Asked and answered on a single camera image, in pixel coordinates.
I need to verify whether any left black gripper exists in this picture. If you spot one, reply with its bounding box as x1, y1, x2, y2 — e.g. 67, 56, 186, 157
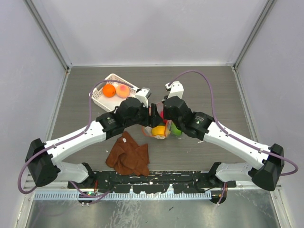
124, 101, 162, 128

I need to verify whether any clear zip top bag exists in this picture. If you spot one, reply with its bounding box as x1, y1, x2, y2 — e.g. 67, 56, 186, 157
142, 102, 182, 140

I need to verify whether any pink peach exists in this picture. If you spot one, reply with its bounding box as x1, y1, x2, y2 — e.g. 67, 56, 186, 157
115, 84, 130, 98

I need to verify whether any orange fruit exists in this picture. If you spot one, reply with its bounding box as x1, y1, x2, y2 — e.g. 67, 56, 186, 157
102, 84, 116, 97

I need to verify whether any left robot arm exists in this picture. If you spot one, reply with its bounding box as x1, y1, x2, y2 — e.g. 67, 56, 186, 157
25, 97, 162, 188

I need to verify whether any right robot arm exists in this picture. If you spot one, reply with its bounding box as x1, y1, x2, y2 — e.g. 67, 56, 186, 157
163, 96, 285, 191

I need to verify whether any brown cloth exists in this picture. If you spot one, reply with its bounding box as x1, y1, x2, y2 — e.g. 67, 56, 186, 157
105, 131, 150, 176

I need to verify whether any white plastic basket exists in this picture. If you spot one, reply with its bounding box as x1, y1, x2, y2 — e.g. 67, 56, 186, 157
91, 73, 139, 112

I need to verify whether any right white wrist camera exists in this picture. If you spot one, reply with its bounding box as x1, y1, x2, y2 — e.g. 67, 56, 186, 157
165, 81, 184, 99

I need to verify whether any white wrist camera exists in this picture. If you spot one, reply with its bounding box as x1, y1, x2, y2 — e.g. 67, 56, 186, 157
165, 81, 184, 99
135, 87, 152, 107

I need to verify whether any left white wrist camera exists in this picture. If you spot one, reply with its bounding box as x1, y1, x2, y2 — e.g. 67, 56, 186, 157
135, 87, 152, 107

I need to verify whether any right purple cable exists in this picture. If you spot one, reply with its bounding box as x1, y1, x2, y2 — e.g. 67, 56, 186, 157
167, 69, 299, 177

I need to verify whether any purple cable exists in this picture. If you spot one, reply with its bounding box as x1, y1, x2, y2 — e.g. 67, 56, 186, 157
18, 79, 138, 205
167, 69, 299, 177

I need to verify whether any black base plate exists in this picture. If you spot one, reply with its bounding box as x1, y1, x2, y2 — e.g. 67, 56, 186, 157
76, 171, 224, 194

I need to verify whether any right aluminium frame post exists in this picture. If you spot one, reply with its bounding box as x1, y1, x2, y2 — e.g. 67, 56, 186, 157
233, 0, 277, 70

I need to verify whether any aluminium frame post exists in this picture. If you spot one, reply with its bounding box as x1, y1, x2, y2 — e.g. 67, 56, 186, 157
233, 0, 277, 70
23, 0, 71, 72

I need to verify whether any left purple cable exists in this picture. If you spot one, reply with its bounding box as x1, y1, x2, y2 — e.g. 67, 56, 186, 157
18, 79, 138, 205

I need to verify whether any white slotted cable duct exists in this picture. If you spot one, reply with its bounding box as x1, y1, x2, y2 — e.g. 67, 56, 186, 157
33, 190, 212, 200

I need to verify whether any left aluminium frame post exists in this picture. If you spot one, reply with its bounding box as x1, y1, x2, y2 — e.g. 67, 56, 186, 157
23, 0, 71, 72

